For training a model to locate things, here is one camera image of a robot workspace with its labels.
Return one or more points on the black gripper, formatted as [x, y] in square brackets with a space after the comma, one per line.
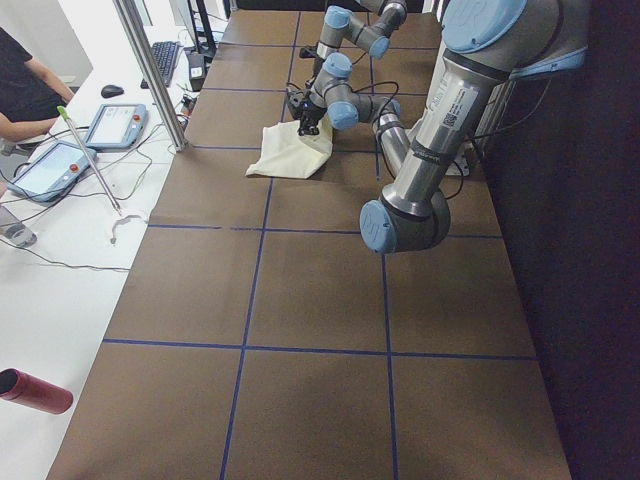
[308, 114]

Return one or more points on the cream long-sleeve printed shirt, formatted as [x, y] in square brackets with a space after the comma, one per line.
[286, 154]

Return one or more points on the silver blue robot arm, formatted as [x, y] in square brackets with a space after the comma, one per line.
[486, 43]
[342, 24]

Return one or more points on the black power adapter box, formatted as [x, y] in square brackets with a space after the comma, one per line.
[197, 66]

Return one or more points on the black keyboard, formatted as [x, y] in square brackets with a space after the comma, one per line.
[166, 55]

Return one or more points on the far blue teach pendant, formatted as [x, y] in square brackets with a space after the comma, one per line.
[116, 127]

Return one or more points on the blue teach pendant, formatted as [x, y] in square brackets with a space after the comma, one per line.
[52, 174]
[116, 127]

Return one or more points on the black computer mouse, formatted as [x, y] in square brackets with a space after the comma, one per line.
[110, 91]

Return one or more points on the reacher grabber stick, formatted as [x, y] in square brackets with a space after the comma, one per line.
[121, 215]

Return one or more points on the near blue teach pendant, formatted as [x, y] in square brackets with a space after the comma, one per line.
[52, 174]

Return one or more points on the seated person in black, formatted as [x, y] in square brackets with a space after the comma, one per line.
[30, 93]

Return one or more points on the clear plastic bottle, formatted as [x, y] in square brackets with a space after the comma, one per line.
[14, 230]

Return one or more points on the red cylindrical bottle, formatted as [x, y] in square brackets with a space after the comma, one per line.
[24, 389]

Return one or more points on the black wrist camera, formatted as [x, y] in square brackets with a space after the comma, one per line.
[296, 100]
[308, 52]

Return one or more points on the white column mount base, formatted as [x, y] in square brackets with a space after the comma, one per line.
[459, 166]

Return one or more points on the aluminium frame post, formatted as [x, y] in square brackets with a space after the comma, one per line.
[134, 30]

